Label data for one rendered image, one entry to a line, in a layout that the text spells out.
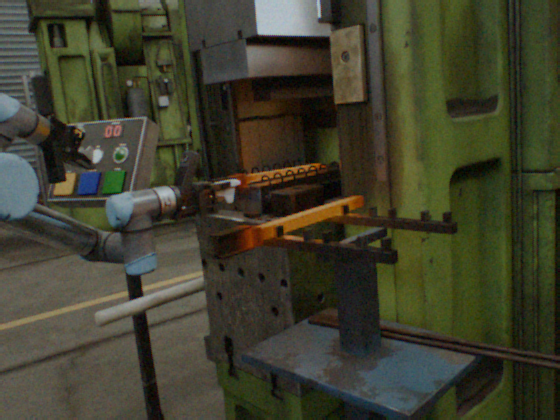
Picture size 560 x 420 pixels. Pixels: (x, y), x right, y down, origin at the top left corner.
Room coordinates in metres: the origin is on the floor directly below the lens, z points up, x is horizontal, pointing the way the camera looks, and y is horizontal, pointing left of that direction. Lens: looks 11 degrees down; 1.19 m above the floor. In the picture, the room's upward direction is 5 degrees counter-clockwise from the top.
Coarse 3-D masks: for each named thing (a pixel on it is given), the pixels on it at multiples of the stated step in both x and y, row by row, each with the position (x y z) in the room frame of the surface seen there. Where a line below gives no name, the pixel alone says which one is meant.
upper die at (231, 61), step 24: (216, 48) 1.49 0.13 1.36; (240, 48) 1.41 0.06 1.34; (264, 48) 1.43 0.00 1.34; (288, 48) 1.49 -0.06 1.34; (312, 48) 1.55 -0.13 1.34; (216, 72) 1.49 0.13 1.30; (240, 72) 1.42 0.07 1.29; (264, 72) 1.43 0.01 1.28; (288, 72) 1.48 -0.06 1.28; (312, 72) 1.55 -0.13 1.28
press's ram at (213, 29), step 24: (192, 0) 1.55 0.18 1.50; (216, 0) 1.47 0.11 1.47; (240, 0) 1.40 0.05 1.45; (264, 0) 1.38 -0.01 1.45; (288, 0) 1.43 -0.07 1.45; (312, 0) 1.49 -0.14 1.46; (192, 24) 1.56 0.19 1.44; (216, 24) 1.48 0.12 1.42; (240, 24) 1.40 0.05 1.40; (264, 24) 1.37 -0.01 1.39; (288, 24) 1.42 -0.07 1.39; (312, 24) 1.48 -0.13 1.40; (192, 48) 1.57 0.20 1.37
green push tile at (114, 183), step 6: (108, 174) 1.69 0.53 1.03; (114, 174) 1.68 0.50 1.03; (120, 174) 1.67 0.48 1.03; (126, 174) 1.67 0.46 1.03; (108, 180) 1.68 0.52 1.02; (114, 180) 1.67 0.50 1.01; (120, 180) 1.66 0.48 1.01; (108, 186) 1.67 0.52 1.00; (114, 186) 1.66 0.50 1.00; (120, 186) 1.65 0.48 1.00; (102, 192) 1.67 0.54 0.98; (108, 192) 1.66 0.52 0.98; (114, 192) 1.65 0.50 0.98; (120, 192) 1.64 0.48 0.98
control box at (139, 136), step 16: (96, 128) 1.82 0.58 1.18; (112, 128) 1.78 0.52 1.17; (128, 128) 1.76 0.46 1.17; (144, 128) 1.73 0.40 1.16; (96, 144) 1.78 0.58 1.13; (112, 144) 1.75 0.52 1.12; (128, 144) 1.73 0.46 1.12; (144, 144) 1.72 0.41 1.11; (112, 160) 1.72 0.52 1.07; (128, 160) 1.70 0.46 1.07; (144, 160) 1.71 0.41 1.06; (80, 176) 1.75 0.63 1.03; (128, 176) 1.67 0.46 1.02; (144, 176) 1.70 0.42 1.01
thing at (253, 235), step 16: (320, 208) 1.13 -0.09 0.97; (336, 208) 1.15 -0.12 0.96; (352, 208) 1.20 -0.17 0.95; (272, 224) 1.01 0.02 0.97; (288, 224) 1.04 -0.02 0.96; (304, 224) 1.07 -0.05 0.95; (224, 240) 0.92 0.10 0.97; (240, 240) 0.95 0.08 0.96; (256, 240) 0.96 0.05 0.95; (224, 256) 0.91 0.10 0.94
